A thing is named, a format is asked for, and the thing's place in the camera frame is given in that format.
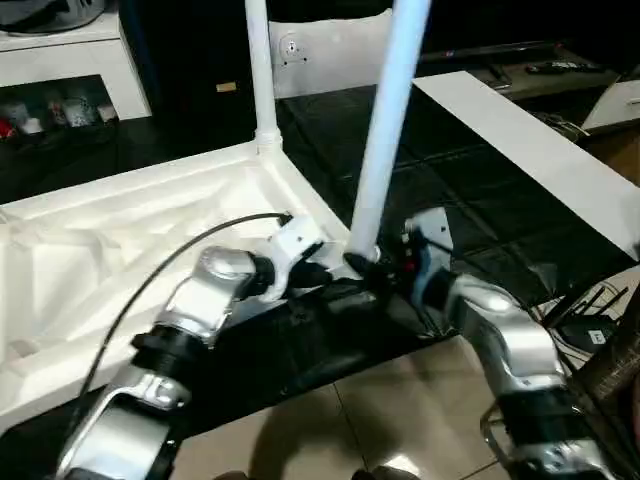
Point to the white plastic table top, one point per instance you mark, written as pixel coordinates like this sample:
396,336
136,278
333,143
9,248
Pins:
100,225

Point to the black bar with red light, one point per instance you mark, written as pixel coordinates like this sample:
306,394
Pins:
505,49

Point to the white plastic table leg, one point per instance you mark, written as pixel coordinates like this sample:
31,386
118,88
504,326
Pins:
262,65
390,125

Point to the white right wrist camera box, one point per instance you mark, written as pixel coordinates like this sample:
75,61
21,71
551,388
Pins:
432,235

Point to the chrome metal frame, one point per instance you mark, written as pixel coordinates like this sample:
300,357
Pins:
492,435

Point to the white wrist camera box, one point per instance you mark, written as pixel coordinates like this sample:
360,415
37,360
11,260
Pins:
432,235
295,245

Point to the black metal table frame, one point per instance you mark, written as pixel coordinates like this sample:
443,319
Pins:
565,307

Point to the white flat board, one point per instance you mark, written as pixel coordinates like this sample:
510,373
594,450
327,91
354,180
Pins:
525,150

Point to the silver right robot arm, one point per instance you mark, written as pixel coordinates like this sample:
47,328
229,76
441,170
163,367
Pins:
510,340

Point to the white cardboard box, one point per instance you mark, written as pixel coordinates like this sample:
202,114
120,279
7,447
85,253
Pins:
615,105

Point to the black router with label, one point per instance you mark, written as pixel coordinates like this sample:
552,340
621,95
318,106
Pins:
590,332

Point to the white cabinet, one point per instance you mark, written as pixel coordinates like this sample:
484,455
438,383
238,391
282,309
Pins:
75,55

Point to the dark grey helmet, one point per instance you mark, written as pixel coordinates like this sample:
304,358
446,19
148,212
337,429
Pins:
55,12

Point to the dark textured bundle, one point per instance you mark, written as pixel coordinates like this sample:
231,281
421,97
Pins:
612,360

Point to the small tan label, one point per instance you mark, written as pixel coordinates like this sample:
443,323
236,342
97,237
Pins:
225,87

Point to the black remote control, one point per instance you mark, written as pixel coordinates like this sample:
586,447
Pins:
565,67

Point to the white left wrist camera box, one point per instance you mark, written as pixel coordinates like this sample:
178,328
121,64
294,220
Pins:
295,245

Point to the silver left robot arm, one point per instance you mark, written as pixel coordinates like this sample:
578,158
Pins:
200,300

